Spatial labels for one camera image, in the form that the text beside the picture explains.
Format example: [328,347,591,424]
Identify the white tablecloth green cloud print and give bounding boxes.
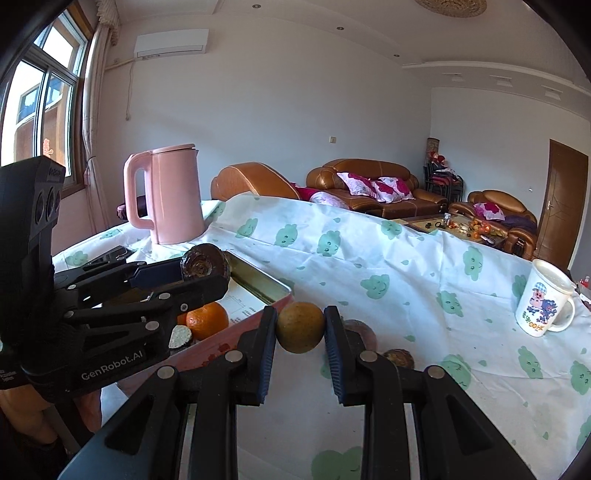
[51,194,591,480]

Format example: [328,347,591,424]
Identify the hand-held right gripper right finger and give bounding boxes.
[323,305,539,480]

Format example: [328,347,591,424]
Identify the olive-yellow passion fruit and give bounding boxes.
[276,301,325,354]

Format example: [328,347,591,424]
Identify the window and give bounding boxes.
[0,9,90,185]

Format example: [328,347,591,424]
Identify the white pillow magenta flowers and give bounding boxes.
[372,178,415,202]
[337,172,377,197]
[475,202,505,222]

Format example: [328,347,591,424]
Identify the black smartphone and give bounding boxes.
[83,246,134,266]

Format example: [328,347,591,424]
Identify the cluttered coffee table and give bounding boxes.
[392,213,509,250]

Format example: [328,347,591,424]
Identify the pink electric kettle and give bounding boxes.
[123,144,206,245]

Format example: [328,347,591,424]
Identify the pink cushion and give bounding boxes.
[295,187,345,207]

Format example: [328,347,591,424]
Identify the purple passion fruit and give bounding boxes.
[344,319,378,354]

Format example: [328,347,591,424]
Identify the brown wooden door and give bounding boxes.
[538,138,591,273]

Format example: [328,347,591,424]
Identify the white cartoon print mug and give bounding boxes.
[515,258,578,339]

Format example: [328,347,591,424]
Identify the pink tin box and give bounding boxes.
[117,250,294,393]

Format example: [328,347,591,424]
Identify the dark red stool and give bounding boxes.
[116,196,153,221]

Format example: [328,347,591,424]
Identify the brown leather sofa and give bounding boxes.
[306,158,450,220]

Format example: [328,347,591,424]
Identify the brown leather armchair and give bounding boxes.
[211,162,303,202]
[449,189,539,261]

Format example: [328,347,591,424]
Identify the pink curtain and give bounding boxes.
[76,16,122,234]

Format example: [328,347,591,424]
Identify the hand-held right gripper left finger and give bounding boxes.
[58,305,279,480]

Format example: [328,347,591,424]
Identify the stacked dark chairs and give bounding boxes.
[423,159,464,200]

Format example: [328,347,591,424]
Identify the dark brown water chestnut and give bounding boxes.
[179,244,230,282]
[382,349,413,370]

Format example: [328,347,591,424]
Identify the small orange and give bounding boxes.
[186,301,230,341]

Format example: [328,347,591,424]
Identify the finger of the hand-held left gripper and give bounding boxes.
[53,259,185,296]
[65,276,230,330]

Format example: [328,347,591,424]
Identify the white air conditioner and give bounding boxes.
[133,28,209,60]

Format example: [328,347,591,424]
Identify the round ceiling lamp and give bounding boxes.
[414,0,488,16]

